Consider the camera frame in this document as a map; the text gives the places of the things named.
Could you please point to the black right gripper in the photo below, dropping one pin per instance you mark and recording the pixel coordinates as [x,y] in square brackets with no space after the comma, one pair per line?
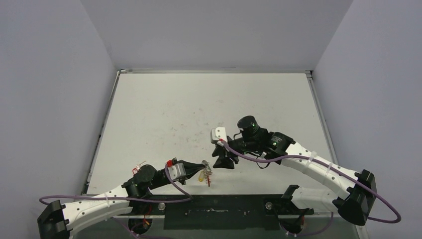
[227,150]

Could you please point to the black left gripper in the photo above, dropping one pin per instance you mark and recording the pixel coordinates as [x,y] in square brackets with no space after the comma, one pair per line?
[190,169]

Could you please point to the silver key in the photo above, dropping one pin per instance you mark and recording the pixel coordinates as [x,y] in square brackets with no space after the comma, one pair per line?
[140,164]

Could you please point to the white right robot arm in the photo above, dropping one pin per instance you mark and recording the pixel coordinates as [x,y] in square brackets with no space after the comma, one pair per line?
[347,192]

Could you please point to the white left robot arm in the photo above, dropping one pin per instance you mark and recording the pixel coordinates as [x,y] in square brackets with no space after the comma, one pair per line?
[63,220]

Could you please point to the yellow key tag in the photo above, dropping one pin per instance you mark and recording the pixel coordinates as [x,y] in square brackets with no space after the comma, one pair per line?
[201,177]

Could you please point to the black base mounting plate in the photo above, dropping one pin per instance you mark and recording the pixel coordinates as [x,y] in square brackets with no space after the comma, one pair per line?
[218,212]

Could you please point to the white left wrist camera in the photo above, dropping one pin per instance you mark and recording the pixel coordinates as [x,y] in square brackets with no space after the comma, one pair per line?
[176,170]

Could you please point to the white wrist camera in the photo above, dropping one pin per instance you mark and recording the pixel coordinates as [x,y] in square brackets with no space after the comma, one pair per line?
[217,134]
[176,170]

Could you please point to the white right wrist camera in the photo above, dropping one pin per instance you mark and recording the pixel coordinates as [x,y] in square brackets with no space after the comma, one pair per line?
[217,134]

